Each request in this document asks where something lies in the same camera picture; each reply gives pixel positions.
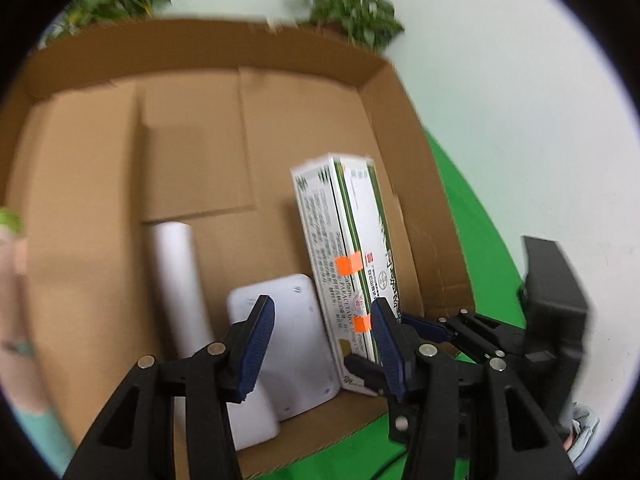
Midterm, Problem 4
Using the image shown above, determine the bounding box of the white handheld fan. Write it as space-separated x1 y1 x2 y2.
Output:
145 220 281 453

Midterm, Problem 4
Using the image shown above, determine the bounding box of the large cardboard box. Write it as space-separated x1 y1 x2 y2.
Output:
0 17 476 480

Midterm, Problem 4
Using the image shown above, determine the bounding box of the white green medicine box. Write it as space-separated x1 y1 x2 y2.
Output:
291 154 400 396

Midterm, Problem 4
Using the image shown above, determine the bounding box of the green tablecloth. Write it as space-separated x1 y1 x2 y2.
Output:
266 134 525 480

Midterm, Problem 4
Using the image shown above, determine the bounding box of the white plastic case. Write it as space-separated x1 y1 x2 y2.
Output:
227 274 341 422

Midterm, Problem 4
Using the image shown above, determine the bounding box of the potted plant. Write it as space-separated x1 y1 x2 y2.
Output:
41 0 171 46
299 0 405 53

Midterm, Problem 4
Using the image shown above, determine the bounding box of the pink pig plush toy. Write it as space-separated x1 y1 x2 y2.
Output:
1 207 75 479

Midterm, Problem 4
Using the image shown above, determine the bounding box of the right potted plant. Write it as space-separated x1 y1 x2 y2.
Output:
299 0 405 53

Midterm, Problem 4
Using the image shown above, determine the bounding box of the left potted plant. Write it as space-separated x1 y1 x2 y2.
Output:
41 0 171 46

